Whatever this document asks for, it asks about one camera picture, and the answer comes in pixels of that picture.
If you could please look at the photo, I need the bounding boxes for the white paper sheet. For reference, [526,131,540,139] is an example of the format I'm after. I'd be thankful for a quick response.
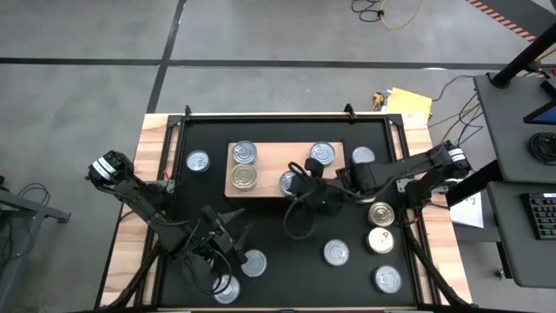
[448,190,486,230]

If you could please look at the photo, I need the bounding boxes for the yellow extension cable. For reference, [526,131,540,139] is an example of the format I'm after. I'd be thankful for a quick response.
[377,0,425,31]

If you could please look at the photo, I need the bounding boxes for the teal snack tuna can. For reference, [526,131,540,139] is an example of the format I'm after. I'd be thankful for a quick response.
[322,238,351,267]
[308,141,337,169]

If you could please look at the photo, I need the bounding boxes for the monitor with blue screen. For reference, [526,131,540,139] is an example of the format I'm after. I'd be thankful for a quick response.
[522,98,556,127]

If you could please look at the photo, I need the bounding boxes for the black floor cable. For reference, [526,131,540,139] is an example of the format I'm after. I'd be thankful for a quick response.
[431,74,477,103]
[350,0,386,23]

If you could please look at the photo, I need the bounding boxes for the grey desk panel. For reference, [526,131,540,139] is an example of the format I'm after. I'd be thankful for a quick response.
[472,72,556,183]
[486,180,556,289]

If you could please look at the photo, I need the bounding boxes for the black metal rig frame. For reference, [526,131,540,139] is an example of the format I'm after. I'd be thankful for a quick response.
[93,103,474,313]

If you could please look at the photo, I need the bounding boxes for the silver pull-tab tuna can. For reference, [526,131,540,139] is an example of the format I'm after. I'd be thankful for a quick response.
[211,274,242,305]

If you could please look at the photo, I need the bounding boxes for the yellow paper pad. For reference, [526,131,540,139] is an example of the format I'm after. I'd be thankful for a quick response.
[386,86,434,121]

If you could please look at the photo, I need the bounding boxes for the backlit black keyboard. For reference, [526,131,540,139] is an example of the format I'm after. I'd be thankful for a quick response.
[520,190,556,241]

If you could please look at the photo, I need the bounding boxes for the coiled black cable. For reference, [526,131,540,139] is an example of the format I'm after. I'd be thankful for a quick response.
[527,131,556,166]

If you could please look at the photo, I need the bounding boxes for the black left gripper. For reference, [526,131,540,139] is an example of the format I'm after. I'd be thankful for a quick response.
[203,207,253,265]

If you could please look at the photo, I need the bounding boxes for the yellow power plug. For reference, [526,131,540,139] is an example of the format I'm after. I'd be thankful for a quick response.
[371,90,387,112]

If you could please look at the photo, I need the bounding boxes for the silver tuna can blue label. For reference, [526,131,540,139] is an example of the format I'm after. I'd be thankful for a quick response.
[185,149,212,174]
[373,264,403,295]

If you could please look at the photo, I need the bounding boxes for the grey metal stand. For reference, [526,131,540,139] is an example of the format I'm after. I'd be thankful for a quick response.
[0,176,73,313]

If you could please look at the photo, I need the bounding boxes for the black table mat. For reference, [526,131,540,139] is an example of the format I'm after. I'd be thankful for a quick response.
[158,120,419,308]

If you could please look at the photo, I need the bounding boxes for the green white label tuna can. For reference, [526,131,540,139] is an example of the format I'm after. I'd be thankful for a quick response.
[240,249,268,278]
[350,145,376,165]

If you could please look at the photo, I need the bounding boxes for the tuna can bright blue label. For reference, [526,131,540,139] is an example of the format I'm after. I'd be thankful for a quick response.
[230,139,259,168]

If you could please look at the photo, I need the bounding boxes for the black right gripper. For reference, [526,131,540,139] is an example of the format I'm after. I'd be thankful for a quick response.
[287,170,347,214]

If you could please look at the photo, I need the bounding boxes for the pale-lid can white blue label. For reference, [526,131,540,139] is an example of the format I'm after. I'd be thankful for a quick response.
[367,227,395,255]

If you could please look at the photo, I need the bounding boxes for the wooden shelf black metal legs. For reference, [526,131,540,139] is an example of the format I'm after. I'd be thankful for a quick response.
[223,141,349,200]

